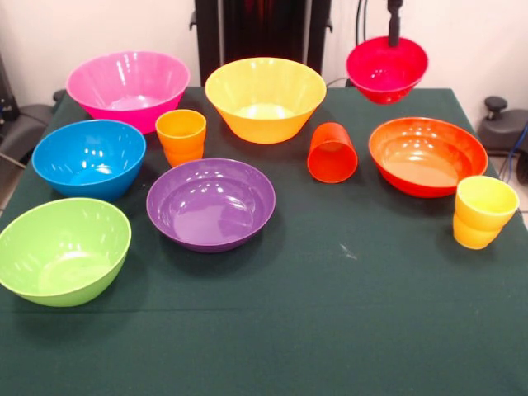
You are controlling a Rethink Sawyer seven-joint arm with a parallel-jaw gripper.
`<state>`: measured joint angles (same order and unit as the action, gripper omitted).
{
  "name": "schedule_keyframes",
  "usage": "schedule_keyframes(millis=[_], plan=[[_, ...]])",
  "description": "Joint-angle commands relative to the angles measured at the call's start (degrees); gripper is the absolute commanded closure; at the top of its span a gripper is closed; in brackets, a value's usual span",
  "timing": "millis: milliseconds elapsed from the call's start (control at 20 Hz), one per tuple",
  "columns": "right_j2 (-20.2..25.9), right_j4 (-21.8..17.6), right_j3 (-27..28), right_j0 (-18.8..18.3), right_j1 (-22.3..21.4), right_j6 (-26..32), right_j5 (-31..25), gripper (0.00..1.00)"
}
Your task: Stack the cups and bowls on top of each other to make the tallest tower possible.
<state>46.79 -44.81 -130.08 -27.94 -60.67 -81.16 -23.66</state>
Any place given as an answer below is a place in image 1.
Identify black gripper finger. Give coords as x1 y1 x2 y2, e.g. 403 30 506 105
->
385 0 404 48

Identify small crimson bowl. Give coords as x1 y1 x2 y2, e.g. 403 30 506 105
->
345 35 429 106

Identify red-orange cup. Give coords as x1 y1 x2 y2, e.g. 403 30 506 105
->
306 121 359 185

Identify shallow red-orange bowl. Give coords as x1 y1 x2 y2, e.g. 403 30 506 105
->
368 116 489 200

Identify large yellow-orange bowl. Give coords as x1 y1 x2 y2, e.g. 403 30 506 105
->
204 57 328 145

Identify yellow cup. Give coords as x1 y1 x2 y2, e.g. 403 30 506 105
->
452 175 521 251

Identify orange cup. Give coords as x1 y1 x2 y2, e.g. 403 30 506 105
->
154 108 208 168

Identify purple bowl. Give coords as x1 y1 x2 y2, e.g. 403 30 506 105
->
145 158 277 254

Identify large pink bowl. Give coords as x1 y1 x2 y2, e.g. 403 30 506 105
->
65 50 191 135

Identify dark green tablecloth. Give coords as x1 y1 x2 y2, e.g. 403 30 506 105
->
0 86 528 396

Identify blue bowl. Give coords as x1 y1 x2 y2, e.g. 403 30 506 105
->
31 119 148 203

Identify black device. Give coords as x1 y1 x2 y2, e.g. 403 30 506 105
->
0 53 18 123

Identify green bowl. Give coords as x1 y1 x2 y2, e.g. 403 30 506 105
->
0 197 133 309

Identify black hanging cables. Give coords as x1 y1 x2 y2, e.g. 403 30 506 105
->
355 0 372 43

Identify blue cable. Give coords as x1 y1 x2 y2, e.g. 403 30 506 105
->
505 123 528 182

